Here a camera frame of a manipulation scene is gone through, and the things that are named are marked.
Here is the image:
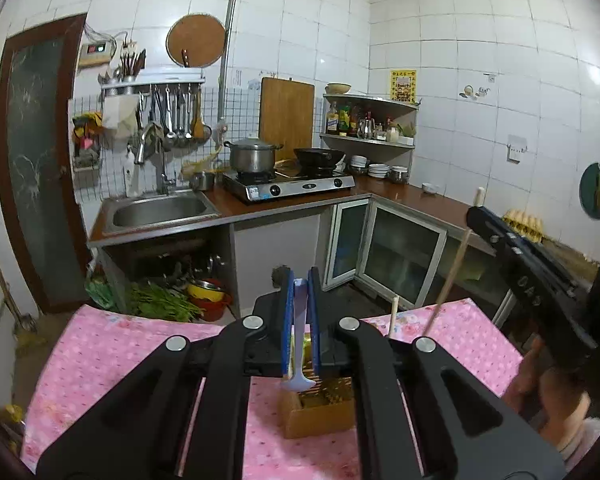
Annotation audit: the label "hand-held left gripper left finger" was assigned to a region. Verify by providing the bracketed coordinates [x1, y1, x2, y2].
[35, 266, 296, 480]

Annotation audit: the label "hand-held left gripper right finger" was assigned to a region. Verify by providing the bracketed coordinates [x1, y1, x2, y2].
[307, 266, 567, 480]

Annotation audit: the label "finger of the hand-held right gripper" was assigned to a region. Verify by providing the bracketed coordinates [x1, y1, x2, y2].
[479, 204, 589, 294]
[467, 209, 599, 377]

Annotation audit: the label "white plastic spoon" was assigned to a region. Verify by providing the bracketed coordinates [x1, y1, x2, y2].
[280, 280, 317, 393]

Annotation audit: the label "wooden chopstick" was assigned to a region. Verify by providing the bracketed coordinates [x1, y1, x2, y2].
[424, 187, 486, 337]
[386, 294, 400, 339]

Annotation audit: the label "yellow perforated utensil holder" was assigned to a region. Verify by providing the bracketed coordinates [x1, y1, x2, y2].
[279, 332, 357, 440]

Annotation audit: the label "person's right hand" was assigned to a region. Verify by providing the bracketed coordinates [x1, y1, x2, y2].
[502, 337, 593, 461]

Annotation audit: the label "egg carton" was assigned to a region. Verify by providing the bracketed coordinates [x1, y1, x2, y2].
[502, 208, 545, 243]

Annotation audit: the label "red and yellow basins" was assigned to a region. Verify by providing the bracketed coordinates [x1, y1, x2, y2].
[186, 280, 233, 322]

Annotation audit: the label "green round board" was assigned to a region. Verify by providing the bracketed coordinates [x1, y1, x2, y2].
[579, 162, 600, 220]

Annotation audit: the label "narrow glass cabinet door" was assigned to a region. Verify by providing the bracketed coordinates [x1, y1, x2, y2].
[325, 199, 371, 291]

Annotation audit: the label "wide glass cabinet door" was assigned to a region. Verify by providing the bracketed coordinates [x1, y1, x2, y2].
[362, 202, 448, 309]

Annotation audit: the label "green leafy vegetables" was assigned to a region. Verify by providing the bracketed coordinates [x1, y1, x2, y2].
[125, 282, 203, 322]

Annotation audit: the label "steel gas stove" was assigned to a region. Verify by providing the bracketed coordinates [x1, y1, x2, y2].
[221, 166, 356, 205]

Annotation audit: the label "brown kitchen counter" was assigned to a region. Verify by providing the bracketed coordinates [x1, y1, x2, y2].
[87, 180, 600, 281]

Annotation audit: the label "steel kitchen sink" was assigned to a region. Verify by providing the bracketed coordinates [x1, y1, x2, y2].
[102, 191, 222, 235]

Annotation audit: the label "black wok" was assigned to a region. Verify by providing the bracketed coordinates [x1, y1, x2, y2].
[293, 146, 346, 171]

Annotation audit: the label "steel cooking pot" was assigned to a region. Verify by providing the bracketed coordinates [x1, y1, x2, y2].
[223, 137, 284, 173]

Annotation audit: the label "pink floral tablecloth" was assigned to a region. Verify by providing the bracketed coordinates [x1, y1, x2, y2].
[20, 297, 526, 480]

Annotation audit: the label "green plastic bag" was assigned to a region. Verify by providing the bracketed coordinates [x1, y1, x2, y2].
[85, 272, 116, 311]

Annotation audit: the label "grey corner shelf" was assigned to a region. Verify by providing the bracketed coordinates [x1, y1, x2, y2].
[320, 92, 421, 150]

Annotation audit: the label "rectangular wooden cutting board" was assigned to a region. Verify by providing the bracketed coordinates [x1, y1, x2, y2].
[258, 76, 315, 161]

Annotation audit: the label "hanging wooden spatula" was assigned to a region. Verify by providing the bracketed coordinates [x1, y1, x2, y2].
[192, 86, 206, 141]

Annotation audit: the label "metal faucet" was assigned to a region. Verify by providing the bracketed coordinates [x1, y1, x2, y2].
[134, 122, 178, 196]

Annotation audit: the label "hanging metal ladle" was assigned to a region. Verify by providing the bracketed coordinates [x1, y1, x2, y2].
[163, 87, 177, 140]
[175, 87, 187, 143]

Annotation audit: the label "hanging white cloth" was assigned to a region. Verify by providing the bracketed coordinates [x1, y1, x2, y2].
[102, 97, 140, 138]

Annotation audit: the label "metal utensil rack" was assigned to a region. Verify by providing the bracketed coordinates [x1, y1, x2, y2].
[100, 76, 206, 97]

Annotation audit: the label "wooden broom stick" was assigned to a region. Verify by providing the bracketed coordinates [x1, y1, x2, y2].
[0, 220, 36, 333]

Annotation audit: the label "brown framed door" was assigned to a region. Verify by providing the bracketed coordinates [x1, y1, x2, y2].
[0, 14, 93, 313]

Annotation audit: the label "metal knife cup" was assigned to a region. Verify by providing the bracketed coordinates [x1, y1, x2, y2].
[119, 47, 147, 83]

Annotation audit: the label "round wooden board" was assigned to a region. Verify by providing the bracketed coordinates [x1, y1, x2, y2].
[166, 13, 227, 68]

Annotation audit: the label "white electrical box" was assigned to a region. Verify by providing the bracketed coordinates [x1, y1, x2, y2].
[77, 40, 118, 68]

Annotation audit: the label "yellow wall poster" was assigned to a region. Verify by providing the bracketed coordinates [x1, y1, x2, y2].
[390, 69, 417, 103]

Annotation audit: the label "wire wall basket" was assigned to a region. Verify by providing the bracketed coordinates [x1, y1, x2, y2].
[71, 112, 104, 173]

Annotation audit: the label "metal wall pipe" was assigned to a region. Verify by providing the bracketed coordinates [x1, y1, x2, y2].
[217, 0, 244, 133]

